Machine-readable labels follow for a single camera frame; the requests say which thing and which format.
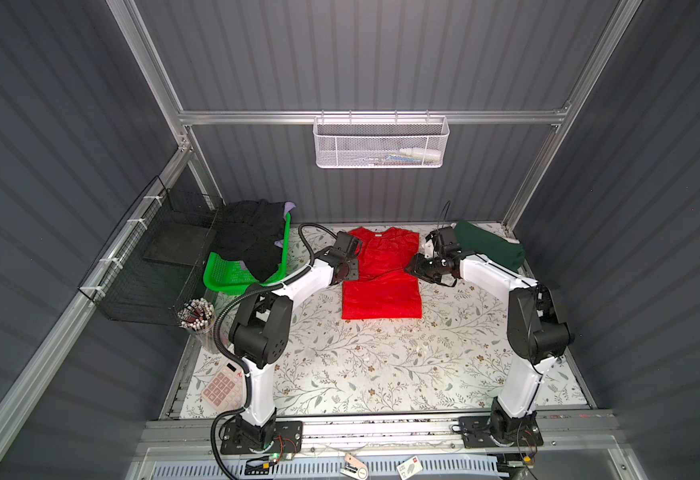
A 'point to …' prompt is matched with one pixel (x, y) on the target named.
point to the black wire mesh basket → (154, 263)
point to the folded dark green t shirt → (489, 246)
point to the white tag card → (354, 467)
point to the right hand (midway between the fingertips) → (412, 271)
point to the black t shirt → (248, 231)
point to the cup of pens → (197, 316)
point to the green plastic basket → (229, 277)
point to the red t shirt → (388, 284)
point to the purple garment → (288, 205)
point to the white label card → (409, 468)
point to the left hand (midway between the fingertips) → (347, 268)
